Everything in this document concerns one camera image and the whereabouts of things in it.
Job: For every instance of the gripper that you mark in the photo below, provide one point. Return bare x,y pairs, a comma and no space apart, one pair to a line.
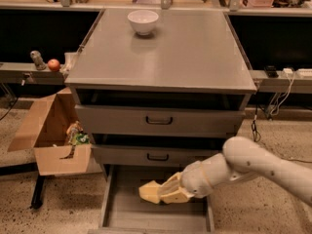
192,180

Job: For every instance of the yellow sponge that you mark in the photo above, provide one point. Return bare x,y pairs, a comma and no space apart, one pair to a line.
149,192

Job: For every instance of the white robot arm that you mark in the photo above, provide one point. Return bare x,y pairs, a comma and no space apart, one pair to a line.
240,159

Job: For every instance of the grey open bottom drawer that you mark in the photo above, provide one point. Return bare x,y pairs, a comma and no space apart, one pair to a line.
124,212

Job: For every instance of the grey middle drawer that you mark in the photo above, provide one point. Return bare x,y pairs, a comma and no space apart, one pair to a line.
149,156

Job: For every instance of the grey drawer cabinet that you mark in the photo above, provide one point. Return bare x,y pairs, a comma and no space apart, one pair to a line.
190,61

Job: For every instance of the grey top drawer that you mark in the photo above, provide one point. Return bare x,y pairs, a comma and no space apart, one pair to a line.
162,122

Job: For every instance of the green snack packet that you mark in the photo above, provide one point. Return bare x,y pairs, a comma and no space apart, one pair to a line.
78,139

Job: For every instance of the black table leg base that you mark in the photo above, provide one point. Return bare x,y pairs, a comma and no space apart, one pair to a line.
36,201

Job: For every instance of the brown cardboard box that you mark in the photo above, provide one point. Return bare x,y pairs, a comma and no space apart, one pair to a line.
44,131

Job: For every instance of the black remote device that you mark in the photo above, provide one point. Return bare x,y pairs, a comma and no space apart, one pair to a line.
271,71

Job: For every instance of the white power strip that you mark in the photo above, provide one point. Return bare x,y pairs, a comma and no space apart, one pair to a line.
300,73

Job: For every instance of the white ceramic bowl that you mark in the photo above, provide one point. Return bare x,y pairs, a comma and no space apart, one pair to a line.
143,22

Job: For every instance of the red apple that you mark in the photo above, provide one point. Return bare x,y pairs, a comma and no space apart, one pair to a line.
53,64

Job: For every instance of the small grey figurine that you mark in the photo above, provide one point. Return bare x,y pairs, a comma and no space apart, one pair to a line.
38,61

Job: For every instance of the grey side shelf rail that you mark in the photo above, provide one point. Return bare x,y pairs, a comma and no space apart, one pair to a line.
26,73

